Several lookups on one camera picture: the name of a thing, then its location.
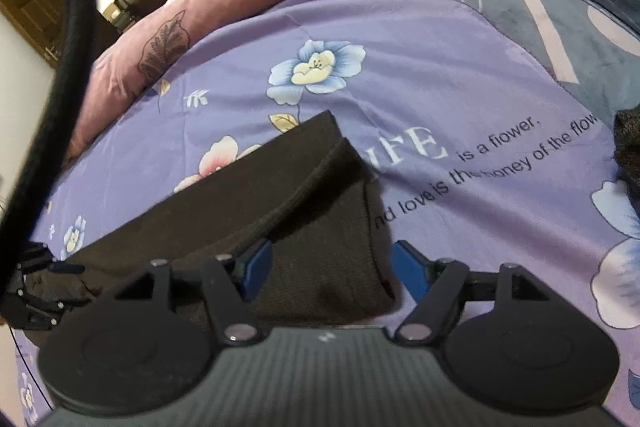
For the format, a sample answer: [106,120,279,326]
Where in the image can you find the black braided cable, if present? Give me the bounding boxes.
[0,0,97,287]

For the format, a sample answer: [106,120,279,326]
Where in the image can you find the dark knit garment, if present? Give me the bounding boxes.
[614,106,640,204]

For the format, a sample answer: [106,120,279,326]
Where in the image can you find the black knit pants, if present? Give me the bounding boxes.
[36,113,394,327]

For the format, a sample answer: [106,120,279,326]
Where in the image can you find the purple floral bed sheet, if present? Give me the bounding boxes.
[20,0,639,426]

